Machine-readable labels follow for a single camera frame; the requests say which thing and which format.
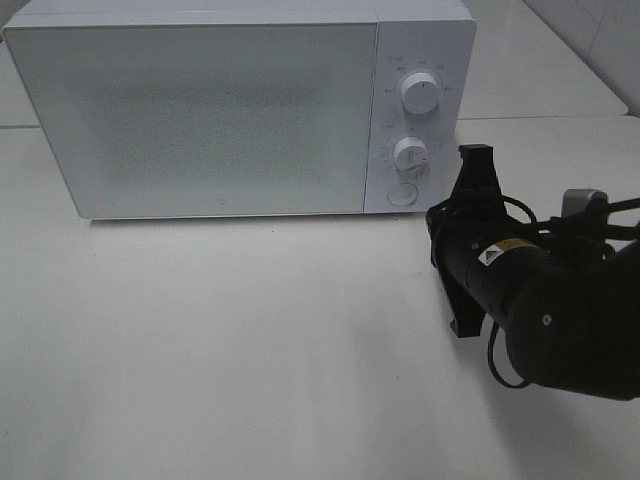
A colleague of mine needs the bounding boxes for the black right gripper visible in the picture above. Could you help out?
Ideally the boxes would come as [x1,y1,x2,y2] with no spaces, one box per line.
[425,144,505,338]

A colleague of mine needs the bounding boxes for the round white door button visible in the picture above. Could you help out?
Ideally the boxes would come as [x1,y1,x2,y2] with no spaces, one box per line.
[387,182,418,207]

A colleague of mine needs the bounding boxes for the white microwave knob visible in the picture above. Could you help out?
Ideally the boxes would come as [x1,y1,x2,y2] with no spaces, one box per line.
[393,137,430,175]
[400,71,441,115]

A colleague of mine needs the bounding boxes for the white microwave door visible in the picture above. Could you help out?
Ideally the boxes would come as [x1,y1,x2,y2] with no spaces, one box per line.
[6,24,376,219]

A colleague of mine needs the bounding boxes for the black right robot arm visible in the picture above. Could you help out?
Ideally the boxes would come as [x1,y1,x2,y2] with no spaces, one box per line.
[426,144,639,401]

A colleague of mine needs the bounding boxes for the white adjacent table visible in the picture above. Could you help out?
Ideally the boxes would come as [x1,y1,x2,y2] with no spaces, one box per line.
[459,1,628,120]

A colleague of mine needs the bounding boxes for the white microwave oven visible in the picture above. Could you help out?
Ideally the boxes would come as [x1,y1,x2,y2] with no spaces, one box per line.
[1,1,477,218]

